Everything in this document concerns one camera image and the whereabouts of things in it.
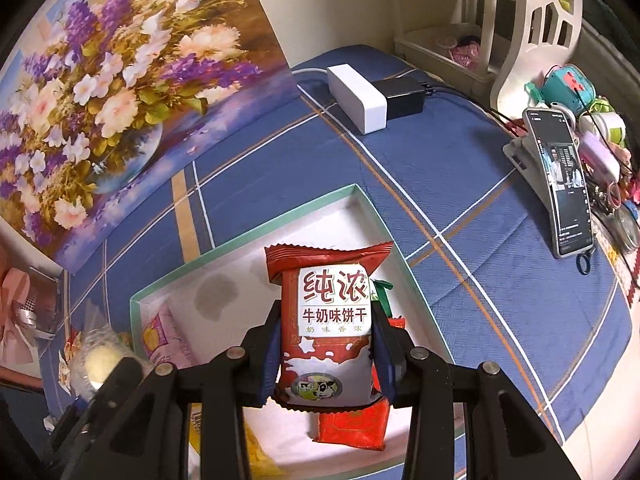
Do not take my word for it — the teal toy case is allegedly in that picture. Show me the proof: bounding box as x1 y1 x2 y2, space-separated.
542 64 598 111

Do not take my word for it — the glass jar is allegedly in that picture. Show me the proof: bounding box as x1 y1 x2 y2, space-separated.
612 205 640 253

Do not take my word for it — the white green round container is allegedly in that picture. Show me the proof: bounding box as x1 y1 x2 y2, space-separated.
580 110 628 146

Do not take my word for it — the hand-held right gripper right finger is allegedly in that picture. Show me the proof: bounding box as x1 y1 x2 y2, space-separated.
371 305 583 480

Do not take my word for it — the red white biscuit packet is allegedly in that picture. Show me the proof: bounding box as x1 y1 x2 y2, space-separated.
264 241 395 413

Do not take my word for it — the lavender pouch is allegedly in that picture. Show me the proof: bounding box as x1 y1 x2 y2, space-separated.
575 132 621 181

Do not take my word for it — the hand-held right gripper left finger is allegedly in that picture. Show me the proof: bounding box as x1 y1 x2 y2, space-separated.
82 300 283 480

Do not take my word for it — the white power strip box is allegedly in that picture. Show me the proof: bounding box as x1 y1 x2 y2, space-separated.
326 64 388 135

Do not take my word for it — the smartphone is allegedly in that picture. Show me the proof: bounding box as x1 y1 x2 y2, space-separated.
522 107 596 260

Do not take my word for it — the large red patterned packet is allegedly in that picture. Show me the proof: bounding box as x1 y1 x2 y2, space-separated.
312 315 407 452

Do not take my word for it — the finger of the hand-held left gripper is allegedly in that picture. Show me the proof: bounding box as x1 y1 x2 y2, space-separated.
87 356 147 411

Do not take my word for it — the white phone stand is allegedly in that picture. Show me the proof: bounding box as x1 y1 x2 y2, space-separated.
502 132 556 201

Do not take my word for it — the pink snack packet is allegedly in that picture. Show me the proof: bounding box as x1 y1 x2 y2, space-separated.
141 305 196 368

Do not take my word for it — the flower still-life painting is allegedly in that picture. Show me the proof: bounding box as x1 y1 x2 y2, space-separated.
0 0 301 276

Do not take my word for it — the yellow clear snack packet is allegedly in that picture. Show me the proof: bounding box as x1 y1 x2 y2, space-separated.
187 402 281 480

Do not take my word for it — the black power adapter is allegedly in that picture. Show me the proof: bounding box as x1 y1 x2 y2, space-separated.
372 77 427 120

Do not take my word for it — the white box with teal rim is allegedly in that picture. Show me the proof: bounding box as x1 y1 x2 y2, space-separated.
130 184 453 480

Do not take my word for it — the clear wrapped round pastry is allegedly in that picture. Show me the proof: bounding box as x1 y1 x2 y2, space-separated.
65 325 151 401

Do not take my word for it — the white chair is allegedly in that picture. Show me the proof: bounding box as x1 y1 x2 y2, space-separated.
390 0 583 116

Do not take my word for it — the pink patterned pouch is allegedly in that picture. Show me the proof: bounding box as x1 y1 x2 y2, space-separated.
447 35 481 68

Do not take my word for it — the pink paper flower bouquet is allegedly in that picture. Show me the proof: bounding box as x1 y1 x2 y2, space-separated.
0 247 68 368

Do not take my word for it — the dark green snack packet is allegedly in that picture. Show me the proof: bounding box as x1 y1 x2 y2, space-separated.
370 280 396 318

